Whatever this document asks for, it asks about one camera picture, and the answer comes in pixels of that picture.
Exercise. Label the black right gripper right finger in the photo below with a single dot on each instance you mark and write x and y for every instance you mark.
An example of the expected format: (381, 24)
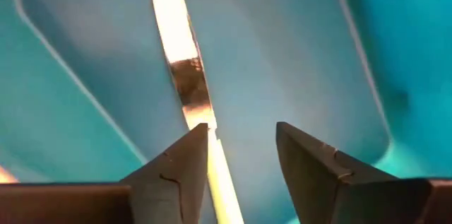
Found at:
(335, 195)

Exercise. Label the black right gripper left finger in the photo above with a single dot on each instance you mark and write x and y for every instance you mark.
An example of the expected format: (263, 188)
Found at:
(166, 188)

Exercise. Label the silver metal knife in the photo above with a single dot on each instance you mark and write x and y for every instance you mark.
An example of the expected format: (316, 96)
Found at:
(176, 33)

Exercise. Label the teal plastic bin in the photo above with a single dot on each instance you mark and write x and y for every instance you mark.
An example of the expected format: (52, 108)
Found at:
(282, 58)

